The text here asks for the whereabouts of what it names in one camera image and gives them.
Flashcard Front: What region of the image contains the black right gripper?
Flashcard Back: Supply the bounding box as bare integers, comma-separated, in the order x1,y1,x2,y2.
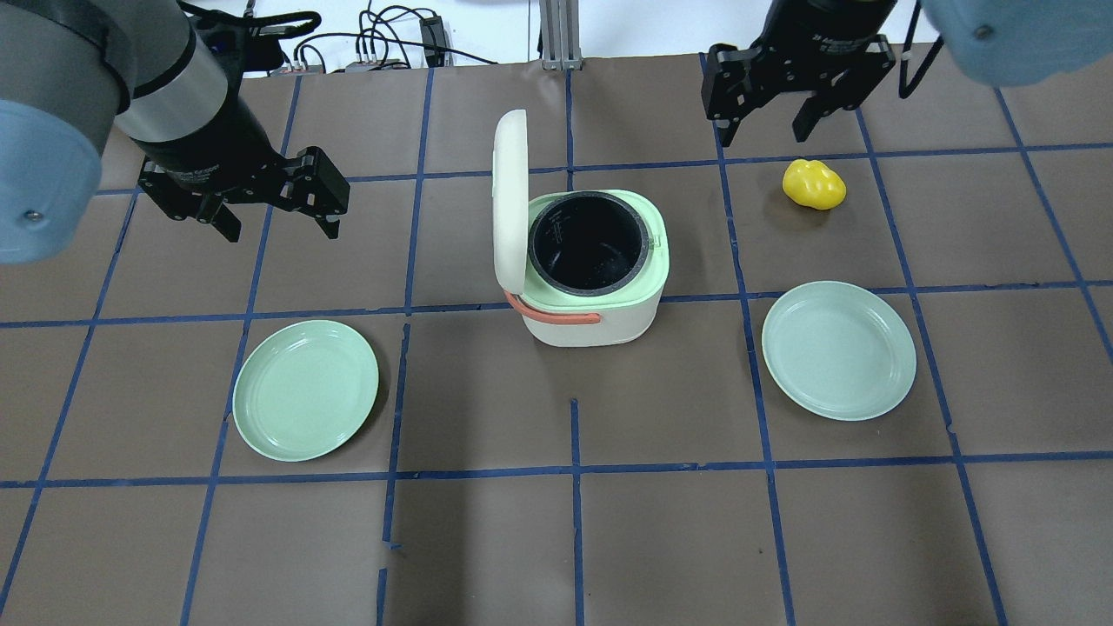
703,1,896,147

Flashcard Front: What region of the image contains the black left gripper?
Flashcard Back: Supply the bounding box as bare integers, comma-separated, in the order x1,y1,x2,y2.
137,94,349,243

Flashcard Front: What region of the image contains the white rice cooker orange handle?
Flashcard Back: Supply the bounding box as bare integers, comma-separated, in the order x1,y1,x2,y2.
492,110,671,349

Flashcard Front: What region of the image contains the green plate near right arm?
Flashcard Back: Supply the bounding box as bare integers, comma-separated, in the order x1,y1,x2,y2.
762,281,917,423

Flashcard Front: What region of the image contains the green plate near left arm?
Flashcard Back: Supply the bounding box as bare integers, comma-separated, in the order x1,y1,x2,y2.
232,317,380,463

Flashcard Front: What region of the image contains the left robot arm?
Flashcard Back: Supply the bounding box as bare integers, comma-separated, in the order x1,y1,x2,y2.
1,1,349,264

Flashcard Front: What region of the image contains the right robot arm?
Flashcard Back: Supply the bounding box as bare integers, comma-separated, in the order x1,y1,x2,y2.
701,1,1112,146

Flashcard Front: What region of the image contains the yellow toy pepper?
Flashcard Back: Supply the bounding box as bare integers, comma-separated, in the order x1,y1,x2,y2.
782,158,848,211

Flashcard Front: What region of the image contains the black power adapter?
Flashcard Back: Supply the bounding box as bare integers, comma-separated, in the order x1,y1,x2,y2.
420,16,449,68

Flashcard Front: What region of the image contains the brown paper table mat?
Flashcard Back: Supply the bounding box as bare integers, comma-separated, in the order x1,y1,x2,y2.
1,55,1112,625

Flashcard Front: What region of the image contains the aluminium frame post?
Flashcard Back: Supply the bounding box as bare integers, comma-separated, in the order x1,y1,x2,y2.
539,0,583,71

